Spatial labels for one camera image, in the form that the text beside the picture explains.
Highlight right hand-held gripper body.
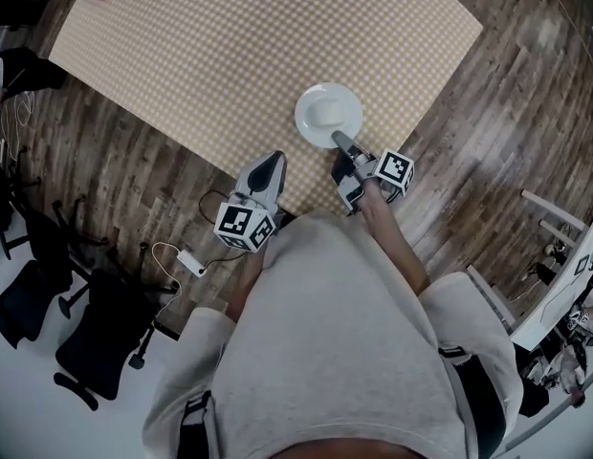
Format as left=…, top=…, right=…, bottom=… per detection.
left=330, top=147, right=416, bottom=217

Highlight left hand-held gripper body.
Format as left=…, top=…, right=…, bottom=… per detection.
left=213, top=193, right=278, bottom=253

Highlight thin pale floor cable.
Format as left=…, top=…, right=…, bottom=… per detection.
left=535, top=0, right=593, bottom=69

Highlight black office chair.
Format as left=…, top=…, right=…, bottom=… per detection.
left=0, top=255, right=74, bottom=351
left=54, top=266, right=179, bottom=411
left=0, top=145, right=110, bottom=286

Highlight tangled white cables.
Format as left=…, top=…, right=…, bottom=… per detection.
left=0, top=91, right=37, bottom=162

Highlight checkered beige tablecloth table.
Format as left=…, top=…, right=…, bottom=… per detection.
left=47, top=0, right=484, bottom=217

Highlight person's right forearm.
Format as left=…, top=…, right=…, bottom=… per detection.
left=359, top=184, right=432, bottom=296

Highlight cluttered equipment pile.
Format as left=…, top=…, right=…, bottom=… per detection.
left=516, top=298, right=593, bottom=420

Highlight black harness strap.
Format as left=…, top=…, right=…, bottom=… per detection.
left=438, top=345, right=511, bottom=459
left=179, top=389, right=216, bottom=459

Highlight black power cable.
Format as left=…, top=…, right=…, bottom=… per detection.
left=198, top=189, right=253, bottom=273

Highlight white round plate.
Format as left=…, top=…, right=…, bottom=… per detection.
left=295, top=82, right=363, bottom=150

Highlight white power cable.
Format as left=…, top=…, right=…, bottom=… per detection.
left=150, top=241, right=184, bottom=327

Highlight person's left forearm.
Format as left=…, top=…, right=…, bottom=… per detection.
left=227, top=249, right=269, bottom=325

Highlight person's grey sweatshirt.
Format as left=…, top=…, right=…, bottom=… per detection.
left=142, top=210, right=526, bottom=459

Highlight white table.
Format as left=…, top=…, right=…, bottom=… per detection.
left=466, top=188, right=593, bottom=353

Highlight white power strip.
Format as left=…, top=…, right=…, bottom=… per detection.
left=176, top=250, right=208, bottom=277

